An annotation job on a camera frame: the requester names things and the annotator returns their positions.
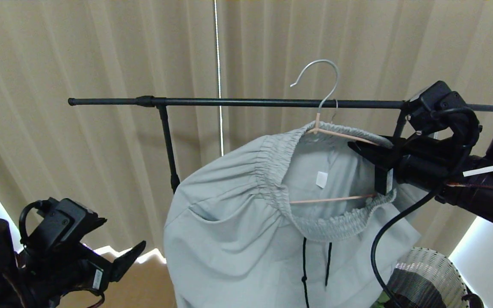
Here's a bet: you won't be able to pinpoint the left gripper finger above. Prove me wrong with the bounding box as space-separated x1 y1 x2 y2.
110 240 147 283

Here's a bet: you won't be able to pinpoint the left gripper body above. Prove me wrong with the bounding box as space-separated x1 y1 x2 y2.
27 244 114 301

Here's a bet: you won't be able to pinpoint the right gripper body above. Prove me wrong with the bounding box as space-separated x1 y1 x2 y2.
374 140 462 196

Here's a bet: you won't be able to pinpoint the pale grey shorts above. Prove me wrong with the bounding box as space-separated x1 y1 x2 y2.
163 121 429 308

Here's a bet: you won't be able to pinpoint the white laundry basket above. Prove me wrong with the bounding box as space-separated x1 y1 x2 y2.
375 247 484 308

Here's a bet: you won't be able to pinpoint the black clothes rack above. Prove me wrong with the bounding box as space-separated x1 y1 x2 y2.
68 95 493 195

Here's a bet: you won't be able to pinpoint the beige curtain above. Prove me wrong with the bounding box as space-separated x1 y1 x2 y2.
0 0 493 262

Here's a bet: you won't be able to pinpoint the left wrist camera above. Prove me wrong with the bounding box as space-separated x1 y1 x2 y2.
28 197 107 257

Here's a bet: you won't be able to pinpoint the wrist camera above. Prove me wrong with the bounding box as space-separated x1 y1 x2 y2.
28 197 107 257
404 80 469 136

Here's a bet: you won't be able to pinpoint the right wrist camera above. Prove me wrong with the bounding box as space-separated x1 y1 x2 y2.
404 80 469 136

